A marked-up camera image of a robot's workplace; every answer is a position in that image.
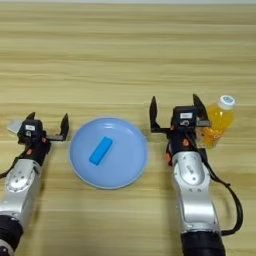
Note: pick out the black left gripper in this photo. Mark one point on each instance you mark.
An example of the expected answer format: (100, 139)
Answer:
(35, 148)

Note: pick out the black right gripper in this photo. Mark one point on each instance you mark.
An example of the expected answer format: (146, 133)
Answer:
(186, 143)

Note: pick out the small silver square piece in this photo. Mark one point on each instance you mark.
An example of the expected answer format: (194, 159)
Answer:
(14, 126)

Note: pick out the orange juice bottle white cap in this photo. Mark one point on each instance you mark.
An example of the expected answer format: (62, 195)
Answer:
(218, 123)

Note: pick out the blue rectangular block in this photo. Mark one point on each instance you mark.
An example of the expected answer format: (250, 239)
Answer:
(100, 151)

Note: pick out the right gripper labelled black box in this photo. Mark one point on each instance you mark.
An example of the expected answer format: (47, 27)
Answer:
(185, 116)

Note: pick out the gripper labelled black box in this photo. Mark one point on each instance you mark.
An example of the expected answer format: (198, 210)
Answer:
(185, 116)
(30, 128)

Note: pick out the left gripper labelled black box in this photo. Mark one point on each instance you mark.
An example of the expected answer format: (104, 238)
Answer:
(30, 128)

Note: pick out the light blue round plate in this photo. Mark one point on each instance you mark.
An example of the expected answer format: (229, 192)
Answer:
(126, 160)

